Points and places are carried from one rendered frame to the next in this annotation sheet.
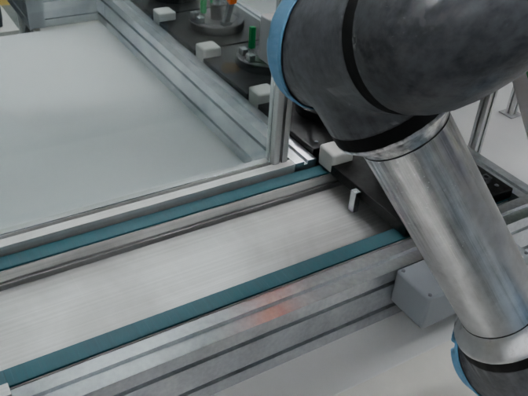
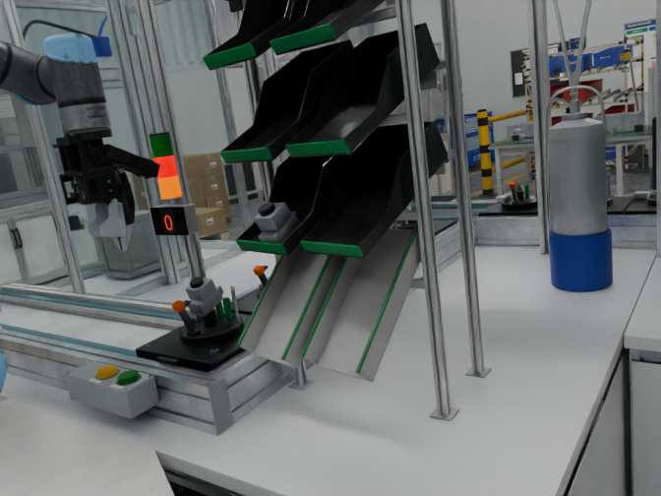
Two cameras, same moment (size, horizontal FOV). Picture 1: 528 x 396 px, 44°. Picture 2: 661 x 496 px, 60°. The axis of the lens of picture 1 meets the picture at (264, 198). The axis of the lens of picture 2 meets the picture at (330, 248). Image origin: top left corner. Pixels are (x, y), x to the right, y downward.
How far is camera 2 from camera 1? 1.71 m
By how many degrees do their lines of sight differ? 66
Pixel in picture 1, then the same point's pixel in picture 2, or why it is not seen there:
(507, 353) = not seen: outside the picture
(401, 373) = (52, 418)
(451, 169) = not seen: outside the picture
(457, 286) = not seen: outside the picture
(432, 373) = (52, 427)
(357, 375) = (49, 407)
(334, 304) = (67, 361)
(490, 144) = (390, 379)
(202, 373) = (25, 361)
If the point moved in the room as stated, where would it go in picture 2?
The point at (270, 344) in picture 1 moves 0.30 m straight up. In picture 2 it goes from (46, 366) to (14, 246)
